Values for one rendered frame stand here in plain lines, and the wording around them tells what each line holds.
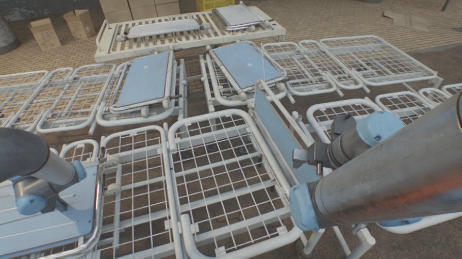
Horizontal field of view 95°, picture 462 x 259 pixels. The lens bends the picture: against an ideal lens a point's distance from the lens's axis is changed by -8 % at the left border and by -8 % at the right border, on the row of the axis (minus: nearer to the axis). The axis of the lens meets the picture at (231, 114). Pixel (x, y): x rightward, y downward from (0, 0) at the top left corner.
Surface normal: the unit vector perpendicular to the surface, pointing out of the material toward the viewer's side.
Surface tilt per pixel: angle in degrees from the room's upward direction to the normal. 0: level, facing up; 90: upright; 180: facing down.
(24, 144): 71
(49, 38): 90
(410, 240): 0
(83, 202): 5
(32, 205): 94
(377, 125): 25
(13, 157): 81
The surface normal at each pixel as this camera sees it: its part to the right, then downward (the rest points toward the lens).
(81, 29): -0.20, 0.65
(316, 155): 0.04, -0.42
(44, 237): 0.00, -0.70
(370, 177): -1.00, -0.01
